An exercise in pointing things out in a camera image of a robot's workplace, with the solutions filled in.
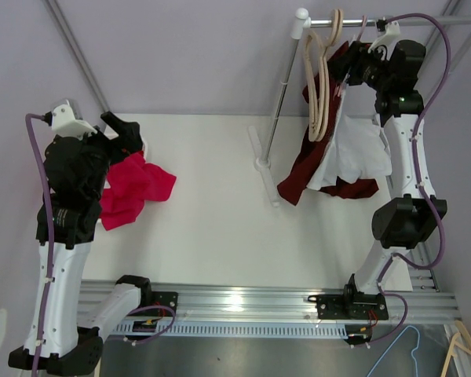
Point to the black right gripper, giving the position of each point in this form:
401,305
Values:
357,56

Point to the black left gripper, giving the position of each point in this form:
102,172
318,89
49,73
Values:
129,137

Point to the pink wire hanger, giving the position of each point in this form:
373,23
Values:
341,87

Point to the beige wooden hanger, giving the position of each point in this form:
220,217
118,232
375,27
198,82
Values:
337,18
319,94

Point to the pink magenta t shirt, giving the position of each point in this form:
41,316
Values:
160,184

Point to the white t shirt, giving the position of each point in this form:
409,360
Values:
357,150

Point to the dark maroon t shirt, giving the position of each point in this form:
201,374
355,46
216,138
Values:
309,159

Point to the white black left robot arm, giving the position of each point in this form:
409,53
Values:
73,170

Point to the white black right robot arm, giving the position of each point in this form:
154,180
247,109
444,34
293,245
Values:
414,211

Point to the beige hanger floor right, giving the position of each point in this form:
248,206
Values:
458,358

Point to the white plastic laundry basket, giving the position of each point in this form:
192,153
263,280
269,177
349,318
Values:
145,147

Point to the metal clothes rack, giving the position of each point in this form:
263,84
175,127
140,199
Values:
303,22

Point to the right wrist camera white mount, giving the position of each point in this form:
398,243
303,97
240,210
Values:
388,32

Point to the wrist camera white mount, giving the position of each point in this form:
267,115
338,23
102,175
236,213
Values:
65,120
388,32

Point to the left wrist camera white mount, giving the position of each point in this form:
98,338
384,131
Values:
65,120

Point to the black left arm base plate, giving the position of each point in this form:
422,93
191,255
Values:
168,299

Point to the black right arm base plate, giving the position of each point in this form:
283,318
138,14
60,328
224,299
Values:
356,307

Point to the white slotted cable duct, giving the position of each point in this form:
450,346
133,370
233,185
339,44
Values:
262,330

